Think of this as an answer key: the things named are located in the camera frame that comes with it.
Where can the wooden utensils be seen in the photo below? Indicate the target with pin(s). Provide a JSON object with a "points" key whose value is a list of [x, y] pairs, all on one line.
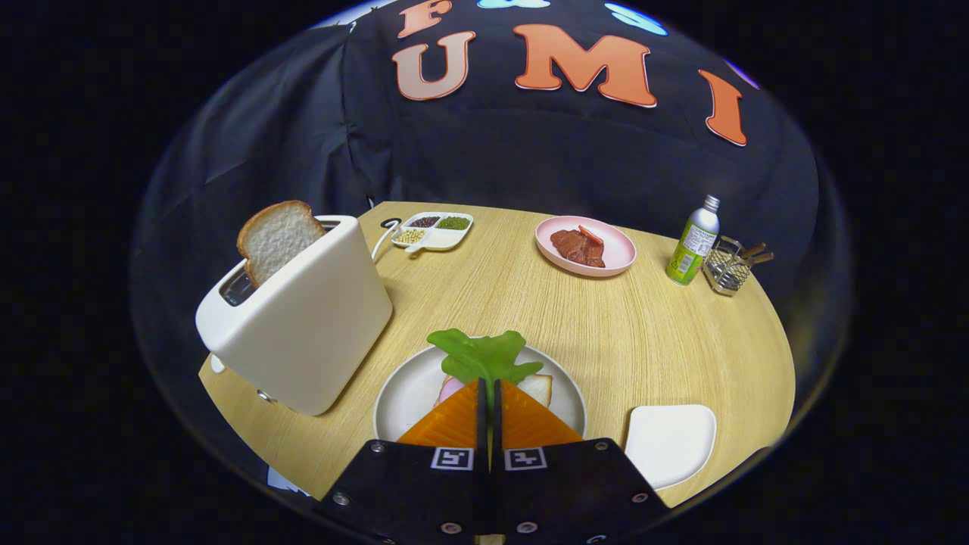
{"points": [[757, 253]]}

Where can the red sausage slice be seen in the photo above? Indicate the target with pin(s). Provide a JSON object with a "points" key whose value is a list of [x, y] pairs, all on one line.
{"points": [[590, 235]]}

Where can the white divided dish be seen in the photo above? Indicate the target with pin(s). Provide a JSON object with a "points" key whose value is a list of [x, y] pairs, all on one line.
{"points": [[450, 239]]}

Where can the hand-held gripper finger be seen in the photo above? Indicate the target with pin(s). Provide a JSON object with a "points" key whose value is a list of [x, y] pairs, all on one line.
{"points": [[482, 431], [496, 431]]}

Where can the green label metal bottle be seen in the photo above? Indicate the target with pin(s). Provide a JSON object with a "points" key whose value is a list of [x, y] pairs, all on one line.
{"points": [[693, 250]]}

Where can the pile of green beans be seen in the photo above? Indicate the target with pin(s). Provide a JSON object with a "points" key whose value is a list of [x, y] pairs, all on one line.
{"points": [[453, 222]]}

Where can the green lettuce leaf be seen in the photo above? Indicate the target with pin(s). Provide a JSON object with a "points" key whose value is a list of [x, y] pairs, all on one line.
{"points": [[481, 356]]}

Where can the small white bread slice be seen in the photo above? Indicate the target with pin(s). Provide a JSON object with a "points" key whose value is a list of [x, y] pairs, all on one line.
{"points": [[537, 387]]}

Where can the white toaster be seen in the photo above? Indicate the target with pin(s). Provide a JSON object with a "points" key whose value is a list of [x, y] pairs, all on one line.
{"points": [[310, 325]]}

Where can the pink plate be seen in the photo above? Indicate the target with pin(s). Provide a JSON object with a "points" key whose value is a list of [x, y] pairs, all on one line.
{"points": [[617, 253]]}

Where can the black backdrop cloth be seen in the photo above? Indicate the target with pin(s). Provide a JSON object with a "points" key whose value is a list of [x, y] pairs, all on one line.
{"points": [[530, 151]]}

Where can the pile of dark red beans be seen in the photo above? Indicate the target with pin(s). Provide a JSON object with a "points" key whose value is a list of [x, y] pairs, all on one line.
{"points": [[425, 222]]}

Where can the white round plate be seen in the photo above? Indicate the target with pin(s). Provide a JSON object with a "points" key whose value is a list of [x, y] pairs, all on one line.
{"points": [[409, 393]]}

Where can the pile of yellow beans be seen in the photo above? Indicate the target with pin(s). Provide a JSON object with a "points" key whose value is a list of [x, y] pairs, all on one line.
{"points": [[409, 236]]}

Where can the red meat slices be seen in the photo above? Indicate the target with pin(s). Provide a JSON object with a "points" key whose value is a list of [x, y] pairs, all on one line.
{"points": [[575, 250]]}

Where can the pink ham slice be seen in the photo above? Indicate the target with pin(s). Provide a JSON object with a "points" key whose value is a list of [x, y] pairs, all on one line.
{"points": [[450, 388]]}

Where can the white square plate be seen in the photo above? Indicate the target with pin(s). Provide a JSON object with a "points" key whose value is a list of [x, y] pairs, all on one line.
{"points": [[670, 446]]}

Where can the brown crust bread slice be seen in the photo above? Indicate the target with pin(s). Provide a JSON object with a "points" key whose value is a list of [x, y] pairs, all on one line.
{"points": [[276, 238]]}

